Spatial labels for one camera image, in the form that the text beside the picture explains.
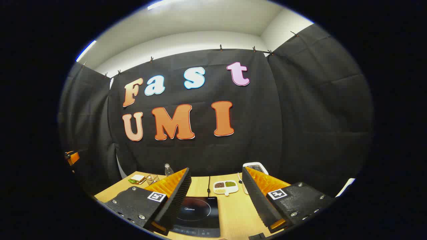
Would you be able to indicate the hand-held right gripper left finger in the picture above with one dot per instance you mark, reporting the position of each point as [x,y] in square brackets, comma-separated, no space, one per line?
[176,196]

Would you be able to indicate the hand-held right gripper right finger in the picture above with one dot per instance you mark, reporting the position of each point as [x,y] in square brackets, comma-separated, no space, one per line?
[255,196]

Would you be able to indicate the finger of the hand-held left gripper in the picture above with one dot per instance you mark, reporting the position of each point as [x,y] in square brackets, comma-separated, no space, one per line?
[72,157]

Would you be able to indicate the black induction cooktop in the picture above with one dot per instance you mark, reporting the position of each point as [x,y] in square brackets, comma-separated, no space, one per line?
[200,213]

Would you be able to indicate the clear plastic water bottle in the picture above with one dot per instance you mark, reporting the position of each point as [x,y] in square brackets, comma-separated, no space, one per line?
[168,170]

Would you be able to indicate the white divided grain dish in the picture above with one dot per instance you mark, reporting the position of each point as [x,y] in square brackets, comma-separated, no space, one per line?
[225,190]

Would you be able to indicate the sandwich with lettuce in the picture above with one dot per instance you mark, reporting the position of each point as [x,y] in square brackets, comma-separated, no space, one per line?
[136,179]

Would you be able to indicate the black backdrop cloth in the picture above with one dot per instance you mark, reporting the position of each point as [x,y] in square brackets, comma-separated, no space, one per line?
[200,153]

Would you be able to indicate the ceiling light strip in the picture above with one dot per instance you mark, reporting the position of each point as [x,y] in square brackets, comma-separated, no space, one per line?
[160,4]
[86,50]

